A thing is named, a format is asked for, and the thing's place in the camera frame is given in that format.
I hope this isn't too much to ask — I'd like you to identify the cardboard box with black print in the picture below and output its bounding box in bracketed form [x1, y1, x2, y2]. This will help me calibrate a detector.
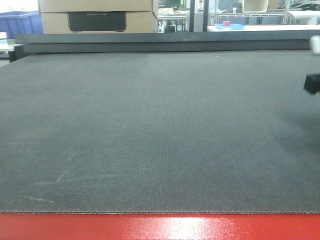
[41, 11, 158, 34]

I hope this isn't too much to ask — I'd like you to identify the blue crate far left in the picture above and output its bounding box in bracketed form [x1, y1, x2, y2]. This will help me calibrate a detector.
[0, 11, 44, 39]

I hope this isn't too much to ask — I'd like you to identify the red conveyor frame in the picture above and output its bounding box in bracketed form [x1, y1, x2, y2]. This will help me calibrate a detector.
[0, 213, 320, 240]

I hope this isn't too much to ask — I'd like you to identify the upper cardboard box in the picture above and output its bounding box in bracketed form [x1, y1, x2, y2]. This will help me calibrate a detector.
[38, 0, 158, 17]

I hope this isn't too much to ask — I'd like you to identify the dark grey conveyor belt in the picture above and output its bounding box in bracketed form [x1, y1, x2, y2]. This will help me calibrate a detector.
[0, 51, 320, 214]

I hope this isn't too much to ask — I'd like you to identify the black vertical post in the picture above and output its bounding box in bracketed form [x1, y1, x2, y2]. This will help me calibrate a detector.
[188, 0, 210, 33]

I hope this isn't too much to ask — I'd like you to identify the small red block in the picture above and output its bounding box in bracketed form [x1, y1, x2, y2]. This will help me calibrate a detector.
[222, 21, 231, 27]

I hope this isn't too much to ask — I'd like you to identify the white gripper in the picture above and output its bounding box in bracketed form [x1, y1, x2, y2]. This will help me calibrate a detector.
[303, 35, 320, 95]

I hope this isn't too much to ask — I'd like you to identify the small blue tray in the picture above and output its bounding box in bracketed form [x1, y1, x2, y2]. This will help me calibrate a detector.
[215, 23, 245, 30]

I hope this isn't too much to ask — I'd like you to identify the dark conveyor far side rail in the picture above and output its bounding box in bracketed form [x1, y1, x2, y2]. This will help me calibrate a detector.
[14, 29, 320, 59]

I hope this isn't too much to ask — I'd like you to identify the white background table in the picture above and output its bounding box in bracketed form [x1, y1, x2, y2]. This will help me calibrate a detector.
[207, 24, 320, 32]

